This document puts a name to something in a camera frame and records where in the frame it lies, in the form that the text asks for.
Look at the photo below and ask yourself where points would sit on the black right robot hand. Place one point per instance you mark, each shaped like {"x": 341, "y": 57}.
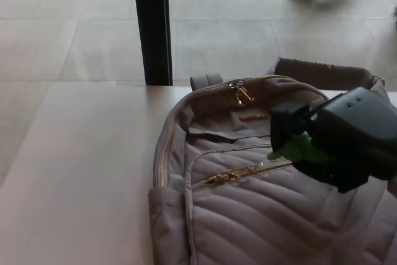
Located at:
{"x": 356, "y": 122}

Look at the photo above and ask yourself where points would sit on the grey quilted backpack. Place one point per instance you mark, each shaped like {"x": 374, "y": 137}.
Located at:
{"x": 248, "y": 215}

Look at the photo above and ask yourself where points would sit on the black window frame post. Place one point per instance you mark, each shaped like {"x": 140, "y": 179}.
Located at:
{"x": 152, "y": 29}

